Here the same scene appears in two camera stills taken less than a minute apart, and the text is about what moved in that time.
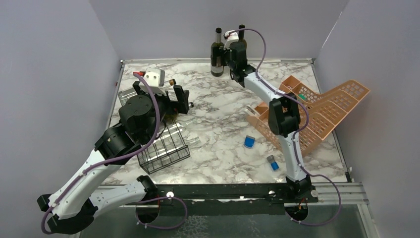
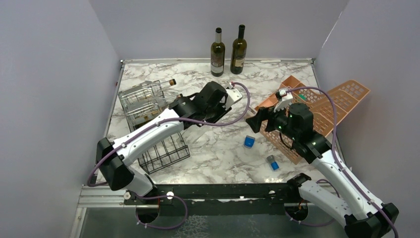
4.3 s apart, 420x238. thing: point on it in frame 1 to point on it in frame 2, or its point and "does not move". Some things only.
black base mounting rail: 226,199 does not move
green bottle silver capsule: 217,69 does not move
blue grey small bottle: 274,164 does not move
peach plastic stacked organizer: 325,113 does not move
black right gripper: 226,51 to 263,113
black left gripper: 181,105 to 222,112
